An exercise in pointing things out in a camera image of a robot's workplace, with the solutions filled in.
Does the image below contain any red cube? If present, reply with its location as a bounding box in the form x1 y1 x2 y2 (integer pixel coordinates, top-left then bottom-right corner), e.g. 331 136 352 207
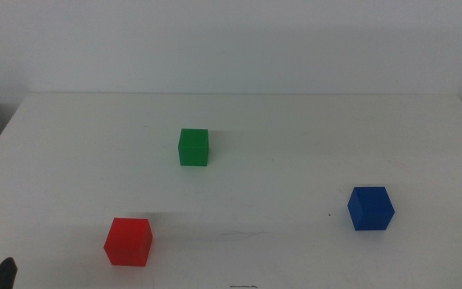
103 217 154 267

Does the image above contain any green cube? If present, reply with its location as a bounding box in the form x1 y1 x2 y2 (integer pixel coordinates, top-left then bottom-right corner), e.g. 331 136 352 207
177 128 209 167

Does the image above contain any blue cube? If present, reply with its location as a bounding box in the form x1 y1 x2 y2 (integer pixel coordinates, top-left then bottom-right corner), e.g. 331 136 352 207
346 185 395 232

